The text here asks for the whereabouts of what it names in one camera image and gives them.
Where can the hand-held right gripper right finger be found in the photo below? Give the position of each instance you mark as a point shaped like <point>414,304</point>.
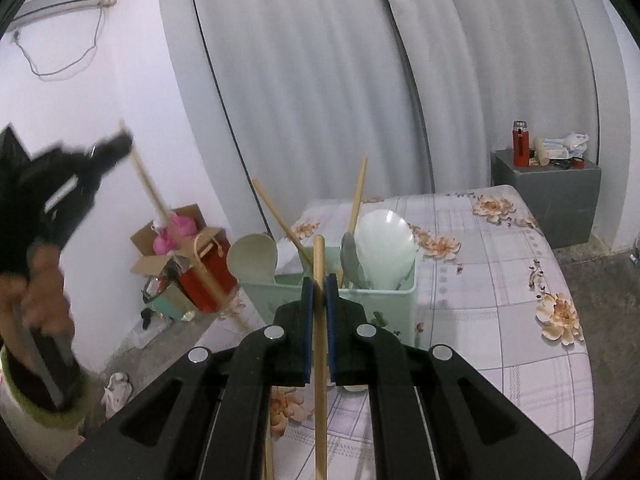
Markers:
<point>333,305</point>

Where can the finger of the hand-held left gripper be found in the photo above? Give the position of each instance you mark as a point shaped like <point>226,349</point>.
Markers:
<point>112,150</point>

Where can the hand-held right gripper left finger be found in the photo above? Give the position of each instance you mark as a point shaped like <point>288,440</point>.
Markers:
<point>307,305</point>

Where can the green perforated plastic basket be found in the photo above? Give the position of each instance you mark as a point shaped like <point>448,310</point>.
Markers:
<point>280,305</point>

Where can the long wooden chopstick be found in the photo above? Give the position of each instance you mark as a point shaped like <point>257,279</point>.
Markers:
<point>320,410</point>
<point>269,460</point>
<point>357,195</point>
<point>280,225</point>
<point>147,185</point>

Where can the beige plastic spoon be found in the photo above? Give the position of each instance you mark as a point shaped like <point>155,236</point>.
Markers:
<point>252,257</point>

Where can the person's left hand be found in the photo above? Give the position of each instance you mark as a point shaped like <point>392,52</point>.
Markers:
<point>45,300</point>

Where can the metal spoon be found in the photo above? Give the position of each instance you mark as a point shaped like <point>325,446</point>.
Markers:
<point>352,260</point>

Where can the red gift bag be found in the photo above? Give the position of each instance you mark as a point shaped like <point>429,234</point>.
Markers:
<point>210,285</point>

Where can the pink plastic bag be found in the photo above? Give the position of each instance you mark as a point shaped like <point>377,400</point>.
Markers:
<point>172,237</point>

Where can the open cardboard box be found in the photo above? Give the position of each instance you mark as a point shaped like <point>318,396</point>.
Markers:
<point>145,252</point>

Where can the green paper bag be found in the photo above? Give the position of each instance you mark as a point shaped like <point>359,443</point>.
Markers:
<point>167,300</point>

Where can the small black object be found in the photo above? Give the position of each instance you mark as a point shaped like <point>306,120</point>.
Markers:
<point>146,320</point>

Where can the white curtain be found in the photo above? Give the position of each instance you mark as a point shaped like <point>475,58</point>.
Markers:
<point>500,60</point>
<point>310,85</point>

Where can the white cloth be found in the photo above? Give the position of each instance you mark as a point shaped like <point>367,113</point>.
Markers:
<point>117,392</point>

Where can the grey nightstand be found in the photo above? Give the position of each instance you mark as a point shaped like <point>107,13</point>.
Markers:
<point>545,205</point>

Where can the red bottle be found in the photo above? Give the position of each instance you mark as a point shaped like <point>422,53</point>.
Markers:
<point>520,147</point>

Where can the beige cylinder container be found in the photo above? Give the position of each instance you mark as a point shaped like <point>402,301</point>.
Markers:
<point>540,152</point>

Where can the white and blue box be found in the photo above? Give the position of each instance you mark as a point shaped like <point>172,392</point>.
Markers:
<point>556,148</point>

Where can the red tape roll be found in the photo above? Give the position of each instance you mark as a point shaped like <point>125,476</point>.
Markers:
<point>580,164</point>

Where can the crumpled white plastic bag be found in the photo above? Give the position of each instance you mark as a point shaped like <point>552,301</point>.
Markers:
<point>576,142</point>

